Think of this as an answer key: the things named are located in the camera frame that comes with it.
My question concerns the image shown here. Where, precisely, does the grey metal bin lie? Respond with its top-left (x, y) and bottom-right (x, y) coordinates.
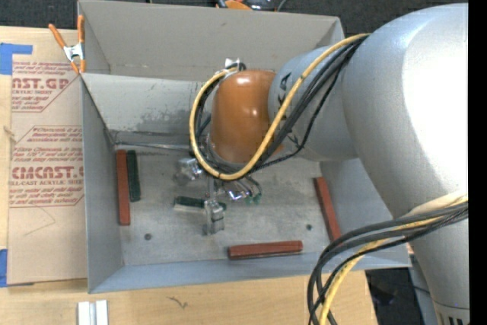
top-left (77, 0), bottom-right (414, 295)

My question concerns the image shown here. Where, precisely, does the red-brown flat block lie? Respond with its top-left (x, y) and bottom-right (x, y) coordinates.
top-left (116, 149), bottom-right (132, 227)
top-left (312, 176), bottom-right (342, 243)
top-left (227, 240), bottom-right (304, 261)

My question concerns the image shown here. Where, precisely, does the brown cardboard board, red print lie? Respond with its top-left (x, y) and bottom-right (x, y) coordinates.
top-left (0, 25), bottom-right (89, 288)

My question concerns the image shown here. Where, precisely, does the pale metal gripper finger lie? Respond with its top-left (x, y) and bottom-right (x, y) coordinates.
top-left (173, 158), bottom-right (204, 186)
top-left (202, 199), bottom-right (226, 237)

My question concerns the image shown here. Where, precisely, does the dark green flat block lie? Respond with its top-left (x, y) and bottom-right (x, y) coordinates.
top-left (173, 196), bottom-right (228, 212)
top-left (126, 150), bottom-right (142, 203)

